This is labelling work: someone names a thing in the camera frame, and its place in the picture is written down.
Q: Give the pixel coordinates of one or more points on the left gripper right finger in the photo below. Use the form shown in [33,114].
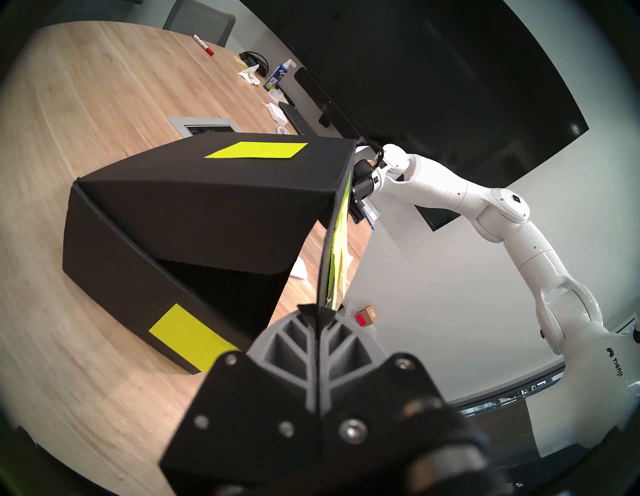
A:
[365,395]

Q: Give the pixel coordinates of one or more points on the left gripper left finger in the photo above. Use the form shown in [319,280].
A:
[250,410]

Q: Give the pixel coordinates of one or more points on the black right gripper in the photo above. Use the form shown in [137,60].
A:
[361,190]

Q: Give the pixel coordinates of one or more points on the white computer mouse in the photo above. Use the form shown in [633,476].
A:
[300,268]

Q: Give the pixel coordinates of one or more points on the black cardboard box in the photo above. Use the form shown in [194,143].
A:
[200,215]

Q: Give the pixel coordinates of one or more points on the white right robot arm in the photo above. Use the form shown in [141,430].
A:
[500,210]

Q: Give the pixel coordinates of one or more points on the lime green sticky note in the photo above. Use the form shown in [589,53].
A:
[342,210]

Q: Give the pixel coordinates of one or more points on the pale yellow sticky note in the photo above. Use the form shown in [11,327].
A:
[347,265]
[255,150]

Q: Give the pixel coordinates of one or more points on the small brown carton red label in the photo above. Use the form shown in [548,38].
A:
[366,316]

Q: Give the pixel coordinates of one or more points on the chartreuse sticky note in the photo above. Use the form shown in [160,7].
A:
[190,340]

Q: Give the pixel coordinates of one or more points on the black keyboard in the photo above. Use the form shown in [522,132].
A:
[297,120]

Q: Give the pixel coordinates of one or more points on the white power adapter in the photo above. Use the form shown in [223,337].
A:
[276,112]

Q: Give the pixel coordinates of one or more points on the whiteboard cleaner spray bottle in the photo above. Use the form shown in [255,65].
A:
[277,77]

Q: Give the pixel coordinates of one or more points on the crumpled white tissue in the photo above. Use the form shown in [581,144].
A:
[250,75]

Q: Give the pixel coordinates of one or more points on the grey table power outlet plate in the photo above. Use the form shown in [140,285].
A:
[200,125]

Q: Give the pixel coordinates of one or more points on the red whiteboard marker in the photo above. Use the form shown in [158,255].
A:
[203,45]

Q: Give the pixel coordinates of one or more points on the grey fabric chair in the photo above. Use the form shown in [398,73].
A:
[200,20]

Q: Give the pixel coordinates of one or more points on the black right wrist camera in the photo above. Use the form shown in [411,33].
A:
[364,169]

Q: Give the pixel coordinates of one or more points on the large black wall screen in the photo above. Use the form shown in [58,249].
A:
[425,75]

